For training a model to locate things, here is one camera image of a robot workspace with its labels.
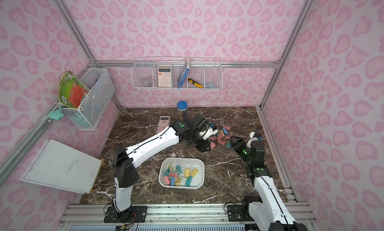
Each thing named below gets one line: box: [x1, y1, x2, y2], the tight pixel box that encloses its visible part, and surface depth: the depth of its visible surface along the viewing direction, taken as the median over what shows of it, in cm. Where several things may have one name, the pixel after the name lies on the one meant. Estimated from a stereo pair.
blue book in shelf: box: [177, 57, 190, 90], surface depth 90 cm
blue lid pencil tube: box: [177, 100, 189, 121], surface depth 97 cm
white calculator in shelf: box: [158, 67, 172, 88], surface depth 97 cm
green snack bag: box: [58, 70, 90, 109], surface depth 73 cm
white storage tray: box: [158, 157, 205, 190], surface depth 86 cm
